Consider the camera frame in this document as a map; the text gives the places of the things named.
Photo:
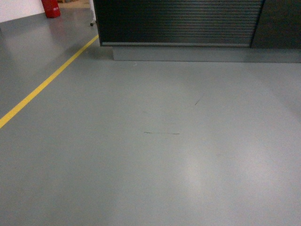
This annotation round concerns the black checkout counter cabinet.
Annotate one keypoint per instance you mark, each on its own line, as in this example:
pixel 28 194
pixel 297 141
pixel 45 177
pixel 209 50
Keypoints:
pixel 251 31

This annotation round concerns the white wheeled partition stand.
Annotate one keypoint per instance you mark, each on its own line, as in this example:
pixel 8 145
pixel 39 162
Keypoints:
pixel 92 9

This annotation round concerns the red fire extinguisher box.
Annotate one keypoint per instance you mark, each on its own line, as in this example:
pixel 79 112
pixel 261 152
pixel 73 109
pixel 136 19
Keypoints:
pixel 51 8

